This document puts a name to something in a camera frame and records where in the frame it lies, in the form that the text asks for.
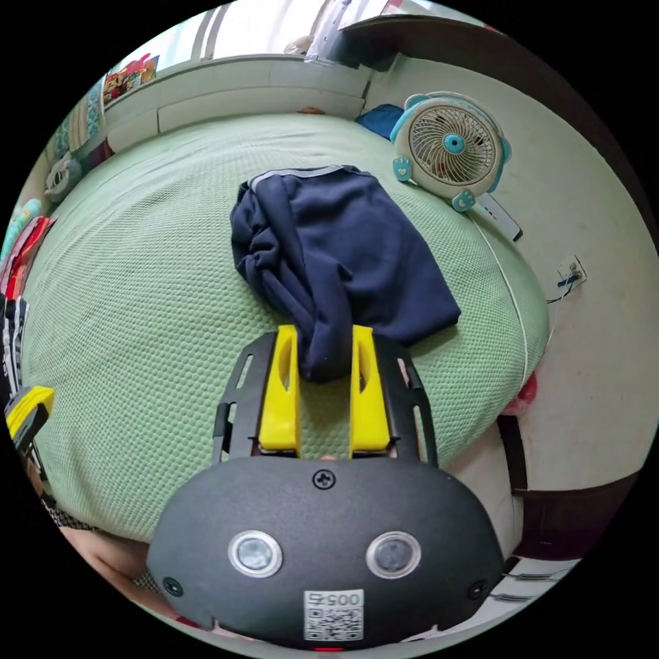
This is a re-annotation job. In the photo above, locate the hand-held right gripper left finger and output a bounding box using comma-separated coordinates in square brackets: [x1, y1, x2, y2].
[258, 324, 303, 458]

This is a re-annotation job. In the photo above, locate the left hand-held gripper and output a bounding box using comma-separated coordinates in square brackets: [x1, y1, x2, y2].
[5, 386, 58, 509]

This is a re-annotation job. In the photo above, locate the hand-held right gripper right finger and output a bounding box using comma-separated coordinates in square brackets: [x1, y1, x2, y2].
[349, 325, 391, 460]

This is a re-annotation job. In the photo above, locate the blue t-shirt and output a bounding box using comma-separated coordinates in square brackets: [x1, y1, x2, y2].
[230, 164, 462, 384]

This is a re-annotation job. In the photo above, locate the pile of clothes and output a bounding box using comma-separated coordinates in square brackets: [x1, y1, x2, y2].
[0, 200, 58, 392]

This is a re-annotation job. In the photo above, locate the bed with green mat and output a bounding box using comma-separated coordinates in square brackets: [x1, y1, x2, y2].
[20, 111, 552, 542]

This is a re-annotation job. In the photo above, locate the person's body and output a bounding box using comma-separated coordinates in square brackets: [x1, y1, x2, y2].
[46, 496, 174, 621]

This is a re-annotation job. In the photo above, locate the white remote control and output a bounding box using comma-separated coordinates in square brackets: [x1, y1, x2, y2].
[476, 193, 524, 242]

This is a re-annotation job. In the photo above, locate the grey plush toy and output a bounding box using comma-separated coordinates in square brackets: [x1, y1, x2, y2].
[43, 153, 84, 203]

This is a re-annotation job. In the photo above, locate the white and blue fan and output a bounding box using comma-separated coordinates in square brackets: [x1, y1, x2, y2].
[389, 92, 513, 213]

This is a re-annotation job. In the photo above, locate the blue cushion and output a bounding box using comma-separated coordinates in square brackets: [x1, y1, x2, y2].
[355, 102, 406, 141]

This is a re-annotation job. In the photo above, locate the window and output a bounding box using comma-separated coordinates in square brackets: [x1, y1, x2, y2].
[154, 0, 361, 65]

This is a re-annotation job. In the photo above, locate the wall socket with cable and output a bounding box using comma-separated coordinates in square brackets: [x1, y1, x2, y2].
[545, 255, 588, 305]

